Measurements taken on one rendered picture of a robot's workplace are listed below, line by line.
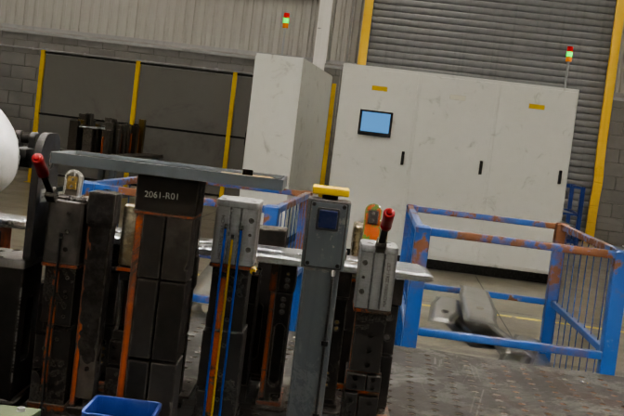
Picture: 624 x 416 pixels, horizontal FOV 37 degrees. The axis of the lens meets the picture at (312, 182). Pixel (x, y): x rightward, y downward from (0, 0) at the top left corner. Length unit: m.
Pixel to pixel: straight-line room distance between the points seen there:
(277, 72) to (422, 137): 1.63
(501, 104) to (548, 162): 0.75
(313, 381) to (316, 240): 0.23
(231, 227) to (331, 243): 0.23
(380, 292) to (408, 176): 7.92
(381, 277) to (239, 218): 0.27
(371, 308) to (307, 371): 0.20
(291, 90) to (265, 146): 0.64
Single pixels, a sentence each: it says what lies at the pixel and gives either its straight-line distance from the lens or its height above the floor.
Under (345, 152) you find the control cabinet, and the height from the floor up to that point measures 1.08.
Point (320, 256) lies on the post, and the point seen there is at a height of 1.05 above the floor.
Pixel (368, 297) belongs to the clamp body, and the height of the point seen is 0.96.
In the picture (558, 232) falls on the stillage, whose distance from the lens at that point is 4.72.
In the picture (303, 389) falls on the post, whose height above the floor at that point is 0.83.
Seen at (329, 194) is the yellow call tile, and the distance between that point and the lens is 1.48.
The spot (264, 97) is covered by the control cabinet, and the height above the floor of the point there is 1.55.
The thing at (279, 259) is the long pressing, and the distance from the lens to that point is 1.77.
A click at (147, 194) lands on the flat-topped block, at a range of 1.50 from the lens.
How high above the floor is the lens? 1.24
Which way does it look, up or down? 3 degrees down
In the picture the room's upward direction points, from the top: 7 degrees clockwise
